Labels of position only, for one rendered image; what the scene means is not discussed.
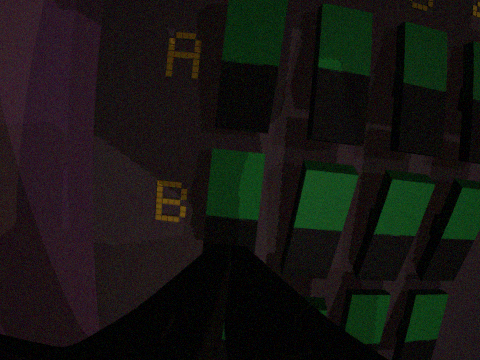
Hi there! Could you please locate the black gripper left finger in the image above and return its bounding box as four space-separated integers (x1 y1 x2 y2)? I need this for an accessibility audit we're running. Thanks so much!
0 244 231 360

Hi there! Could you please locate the brown switch panel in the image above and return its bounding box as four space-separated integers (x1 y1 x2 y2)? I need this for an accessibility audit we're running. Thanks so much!
93 0 480 360

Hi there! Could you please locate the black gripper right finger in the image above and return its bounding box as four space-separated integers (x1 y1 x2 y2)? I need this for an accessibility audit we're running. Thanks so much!
224 245 387 360

